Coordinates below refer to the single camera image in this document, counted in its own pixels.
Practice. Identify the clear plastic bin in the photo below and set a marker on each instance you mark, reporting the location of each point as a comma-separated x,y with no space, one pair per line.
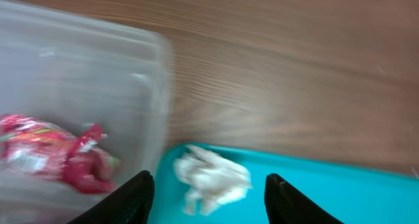
74,72

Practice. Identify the teal serving tray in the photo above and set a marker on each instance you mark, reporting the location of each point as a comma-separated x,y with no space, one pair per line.
351,194

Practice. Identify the white napkin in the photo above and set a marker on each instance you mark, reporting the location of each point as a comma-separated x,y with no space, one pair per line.
213,180

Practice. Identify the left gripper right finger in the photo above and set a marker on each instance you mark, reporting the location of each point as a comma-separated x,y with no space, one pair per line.
285,204

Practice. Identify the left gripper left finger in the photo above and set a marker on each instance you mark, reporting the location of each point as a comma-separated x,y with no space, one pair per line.
131,203

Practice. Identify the red snack wrapper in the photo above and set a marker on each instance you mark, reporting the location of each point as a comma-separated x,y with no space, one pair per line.
44,150

